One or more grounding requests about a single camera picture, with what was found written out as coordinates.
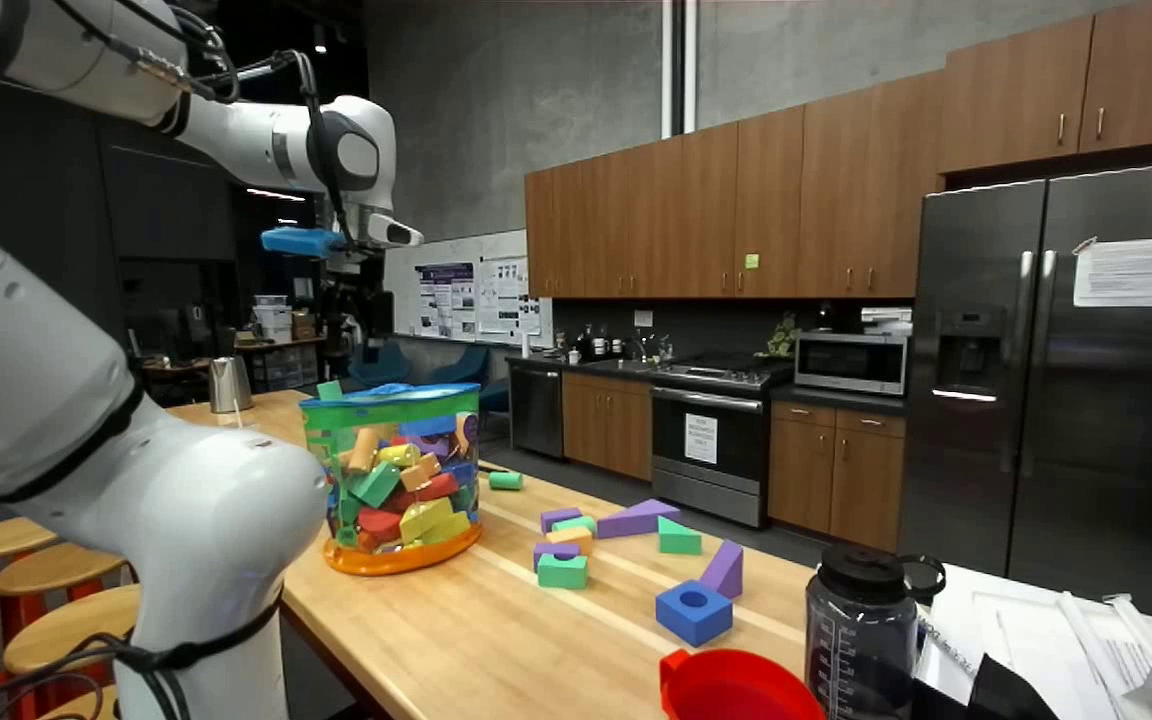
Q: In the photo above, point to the green foam cylinder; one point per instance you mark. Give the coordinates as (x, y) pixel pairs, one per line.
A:
(578, 523)

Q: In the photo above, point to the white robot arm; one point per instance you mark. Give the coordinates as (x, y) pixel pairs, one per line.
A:
(209, 519)

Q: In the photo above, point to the small green block near bag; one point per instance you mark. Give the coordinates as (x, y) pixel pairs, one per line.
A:
(504, 482)

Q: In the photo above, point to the clear bag of foam blocks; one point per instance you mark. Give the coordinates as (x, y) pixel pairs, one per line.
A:
(405, 472)

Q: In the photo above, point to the black dishwasher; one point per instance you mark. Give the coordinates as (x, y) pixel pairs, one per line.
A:
(536, 410)

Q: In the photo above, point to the white poster board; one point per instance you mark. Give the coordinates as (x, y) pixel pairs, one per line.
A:
(470, 291)

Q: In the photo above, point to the stainless oven range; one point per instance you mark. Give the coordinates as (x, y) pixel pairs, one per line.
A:
(711, 434)

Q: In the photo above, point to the purple rectangular foam block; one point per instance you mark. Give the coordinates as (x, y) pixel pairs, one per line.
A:
(554, 519)

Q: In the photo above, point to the long purple triangle block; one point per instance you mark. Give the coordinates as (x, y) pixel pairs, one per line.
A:
(635, 523)

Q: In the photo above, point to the orange rectangular foam block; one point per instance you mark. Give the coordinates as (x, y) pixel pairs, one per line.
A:
(571, 538)

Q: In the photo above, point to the purple block by arch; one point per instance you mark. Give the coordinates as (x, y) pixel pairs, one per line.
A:
(564, 551)

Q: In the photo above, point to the green wedge foam block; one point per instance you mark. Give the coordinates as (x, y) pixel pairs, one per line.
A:
(677, 538)

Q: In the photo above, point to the green arch foam block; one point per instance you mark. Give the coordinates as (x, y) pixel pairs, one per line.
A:
(563, 572)

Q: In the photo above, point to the purple wedge foam block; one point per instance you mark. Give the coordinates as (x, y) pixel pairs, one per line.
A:
(724, 570)

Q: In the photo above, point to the blue block with hole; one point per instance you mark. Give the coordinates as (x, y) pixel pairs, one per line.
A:
(692, 615)

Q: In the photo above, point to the brown lower cabinets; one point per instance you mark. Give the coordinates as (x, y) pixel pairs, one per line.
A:
(829, 471)

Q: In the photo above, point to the stainless microwave oven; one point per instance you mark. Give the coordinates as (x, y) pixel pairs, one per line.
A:
(852, 360)

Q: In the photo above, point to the red plastic bowl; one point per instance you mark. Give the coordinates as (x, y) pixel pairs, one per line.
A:
(732, 685)

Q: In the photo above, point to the metal kettle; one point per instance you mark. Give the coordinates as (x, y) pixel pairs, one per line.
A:
(229, 387)

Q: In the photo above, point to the dark water bottle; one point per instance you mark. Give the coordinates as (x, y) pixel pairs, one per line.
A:
(866, 629)

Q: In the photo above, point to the stainless steel refrigerator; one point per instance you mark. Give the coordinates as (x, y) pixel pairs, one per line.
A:
(1028, 422)

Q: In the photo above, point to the paper note on refrigerator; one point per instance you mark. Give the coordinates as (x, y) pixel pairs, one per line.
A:
(1114, 274)

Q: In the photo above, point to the wooden stool middle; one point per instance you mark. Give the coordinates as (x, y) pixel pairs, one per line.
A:
(56, 572)

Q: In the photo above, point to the white papers pile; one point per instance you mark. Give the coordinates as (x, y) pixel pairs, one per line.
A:
(1077, 656)

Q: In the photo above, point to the wooden stool near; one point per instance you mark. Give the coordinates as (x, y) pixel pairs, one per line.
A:
(41, 633)

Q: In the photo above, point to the brown upper wall cabinets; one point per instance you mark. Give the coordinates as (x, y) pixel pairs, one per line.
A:
(823, 202)

